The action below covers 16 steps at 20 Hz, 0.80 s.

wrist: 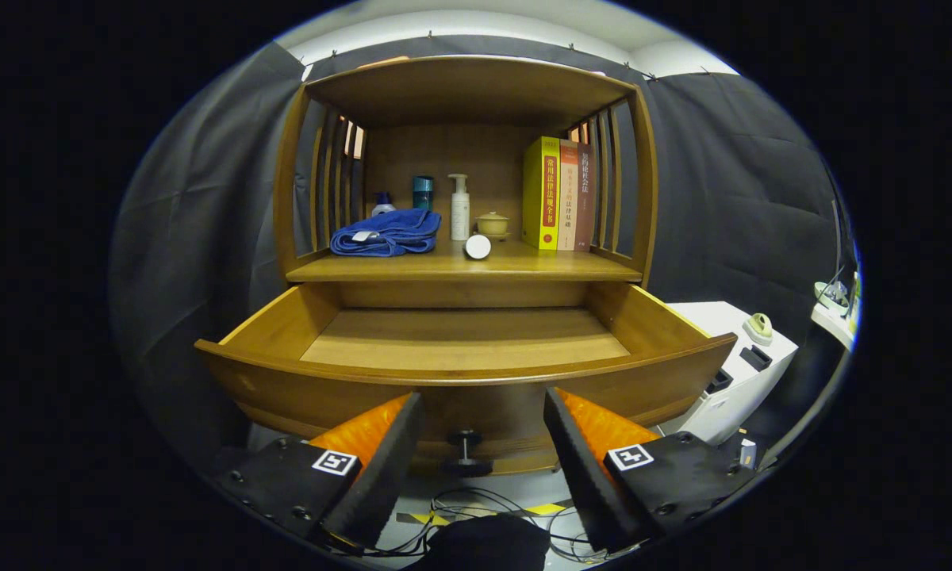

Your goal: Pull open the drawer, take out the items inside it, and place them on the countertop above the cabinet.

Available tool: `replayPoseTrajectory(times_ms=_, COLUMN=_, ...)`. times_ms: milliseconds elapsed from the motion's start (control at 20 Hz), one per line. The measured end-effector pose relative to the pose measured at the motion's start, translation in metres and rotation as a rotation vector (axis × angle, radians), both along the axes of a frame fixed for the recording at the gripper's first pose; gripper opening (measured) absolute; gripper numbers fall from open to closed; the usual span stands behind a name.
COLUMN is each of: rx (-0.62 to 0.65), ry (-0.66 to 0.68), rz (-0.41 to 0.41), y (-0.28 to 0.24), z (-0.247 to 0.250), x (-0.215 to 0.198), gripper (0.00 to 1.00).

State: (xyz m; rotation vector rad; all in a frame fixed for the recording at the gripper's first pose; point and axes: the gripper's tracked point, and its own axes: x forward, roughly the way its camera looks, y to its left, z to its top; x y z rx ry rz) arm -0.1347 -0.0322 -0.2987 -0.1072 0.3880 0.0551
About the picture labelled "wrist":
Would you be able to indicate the teal cylindrical bottle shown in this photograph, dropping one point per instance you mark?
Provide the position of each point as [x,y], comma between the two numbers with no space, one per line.
[423,194]

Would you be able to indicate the orange and white book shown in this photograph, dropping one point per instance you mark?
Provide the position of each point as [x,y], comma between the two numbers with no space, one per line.
[568,198]

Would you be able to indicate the green and white tube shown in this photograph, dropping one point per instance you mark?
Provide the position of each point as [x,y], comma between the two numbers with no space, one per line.
[477,247]

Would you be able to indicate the wooden countertop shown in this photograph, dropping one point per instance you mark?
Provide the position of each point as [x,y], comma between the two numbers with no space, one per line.
[539,262]

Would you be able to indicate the thick yellow book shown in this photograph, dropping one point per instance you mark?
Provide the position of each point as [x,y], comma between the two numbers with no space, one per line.
[538,190]

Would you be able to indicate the white side cabinet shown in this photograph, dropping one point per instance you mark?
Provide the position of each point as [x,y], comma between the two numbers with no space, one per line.
[730,388]

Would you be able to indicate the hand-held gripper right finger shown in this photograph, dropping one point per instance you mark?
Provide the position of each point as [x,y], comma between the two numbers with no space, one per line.
[583,476]

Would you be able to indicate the dark cloth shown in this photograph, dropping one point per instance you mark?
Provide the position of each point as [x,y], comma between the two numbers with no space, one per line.
[484,547]

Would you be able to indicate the beige lidded tea bowl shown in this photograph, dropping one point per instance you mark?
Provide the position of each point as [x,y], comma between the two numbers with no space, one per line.
[493,226]

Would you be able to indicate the small white blue-capped bottle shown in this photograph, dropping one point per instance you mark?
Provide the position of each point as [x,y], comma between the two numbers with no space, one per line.
[382,208]

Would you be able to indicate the brown book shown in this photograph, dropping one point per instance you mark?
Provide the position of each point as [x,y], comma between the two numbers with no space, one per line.
[585,198]

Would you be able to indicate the white side table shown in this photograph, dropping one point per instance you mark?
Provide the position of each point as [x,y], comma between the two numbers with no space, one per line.
[834,325]

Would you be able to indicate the wooden cabinet frame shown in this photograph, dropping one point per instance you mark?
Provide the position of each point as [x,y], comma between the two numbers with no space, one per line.
[468,87]

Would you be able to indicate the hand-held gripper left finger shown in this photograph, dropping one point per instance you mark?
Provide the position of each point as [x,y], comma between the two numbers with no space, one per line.
[381,476]

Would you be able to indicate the thin black stand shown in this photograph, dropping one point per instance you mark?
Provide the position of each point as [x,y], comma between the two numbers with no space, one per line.
[839,230]

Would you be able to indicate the small white device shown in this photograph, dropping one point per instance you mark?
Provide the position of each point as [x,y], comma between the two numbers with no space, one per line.
[748,454]

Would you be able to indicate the wooden drawer with black knob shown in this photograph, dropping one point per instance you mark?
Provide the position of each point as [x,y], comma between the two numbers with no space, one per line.
[460,341]

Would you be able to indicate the yellow black floor tape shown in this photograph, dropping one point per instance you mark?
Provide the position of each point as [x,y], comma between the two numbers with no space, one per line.
[543,508]

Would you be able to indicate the blue towel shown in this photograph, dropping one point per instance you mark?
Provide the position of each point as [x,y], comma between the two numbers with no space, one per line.
[389,234]

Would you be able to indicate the white pump bottle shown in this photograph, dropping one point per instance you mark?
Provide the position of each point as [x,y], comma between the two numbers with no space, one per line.
[460,214]

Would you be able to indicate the pale green tape dispenser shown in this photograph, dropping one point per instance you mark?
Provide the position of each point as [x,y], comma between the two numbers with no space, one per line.
[759,327]

